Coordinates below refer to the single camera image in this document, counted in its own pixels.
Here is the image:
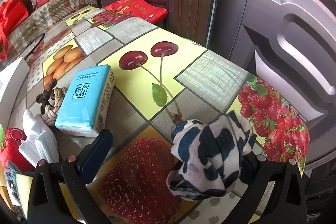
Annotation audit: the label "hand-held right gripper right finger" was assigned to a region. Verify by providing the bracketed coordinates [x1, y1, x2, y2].
[241, 154, 306, 224]

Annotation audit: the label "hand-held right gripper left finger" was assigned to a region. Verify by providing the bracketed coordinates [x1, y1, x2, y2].
[28, 130, 113, 224]

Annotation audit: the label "black white cow print cloth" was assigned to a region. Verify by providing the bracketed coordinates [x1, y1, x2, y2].
[167, 111, 257, 201]

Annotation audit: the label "blue and yellow tissue pack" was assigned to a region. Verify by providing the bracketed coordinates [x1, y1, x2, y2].
[55, 64, 115, 137]

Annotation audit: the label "white socks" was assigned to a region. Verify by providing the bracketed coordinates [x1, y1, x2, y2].
[19, 109, 60, 165]

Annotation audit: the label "shallow white cardboard box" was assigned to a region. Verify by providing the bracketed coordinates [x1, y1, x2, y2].
[0, 57, 29, 106]

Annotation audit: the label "red apple plush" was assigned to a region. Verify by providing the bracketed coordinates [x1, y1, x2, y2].
[0, 124, 28, 169]

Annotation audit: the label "grey teal knitted cloth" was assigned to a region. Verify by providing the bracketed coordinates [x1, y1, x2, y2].
[4, 161, 20, 201]

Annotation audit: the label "fruit print tablecloth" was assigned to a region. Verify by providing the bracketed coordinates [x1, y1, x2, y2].
[0, 6, 311, 224]

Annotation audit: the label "plaid blanket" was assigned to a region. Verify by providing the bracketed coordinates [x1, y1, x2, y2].
[5, 0, 99, 56]

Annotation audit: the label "red printed bag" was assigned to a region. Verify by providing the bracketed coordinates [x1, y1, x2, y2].
[102, 0, 168, 24]

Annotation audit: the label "glossy red tote bag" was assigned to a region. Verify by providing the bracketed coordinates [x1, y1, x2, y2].
[0, 0, 29, 60]

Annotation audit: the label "brown white braided rope toy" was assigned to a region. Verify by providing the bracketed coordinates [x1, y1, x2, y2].
[35, 86, 70, 126]

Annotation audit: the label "black cable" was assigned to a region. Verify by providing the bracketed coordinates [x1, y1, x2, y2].
[25, 32, 46, 59]

